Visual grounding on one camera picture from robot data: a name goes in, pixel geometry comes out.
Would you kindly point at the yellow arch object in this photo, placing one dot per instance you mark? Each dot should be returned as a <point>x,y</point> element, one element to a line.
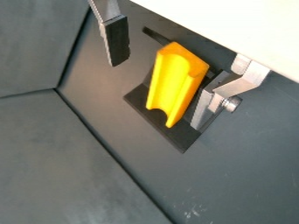
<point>180,71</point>

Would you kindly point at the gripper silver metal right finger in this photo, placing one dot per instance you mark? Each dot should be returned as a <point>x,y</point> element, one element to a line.
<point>221,94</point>

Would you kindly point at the black arch fixture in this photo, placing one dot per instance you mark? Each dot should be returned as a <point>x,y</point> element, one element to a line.
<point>182,134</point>

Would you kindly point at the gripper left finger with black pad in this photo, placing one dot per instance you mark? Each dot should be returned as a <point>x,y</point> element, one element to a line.
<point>114,30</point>

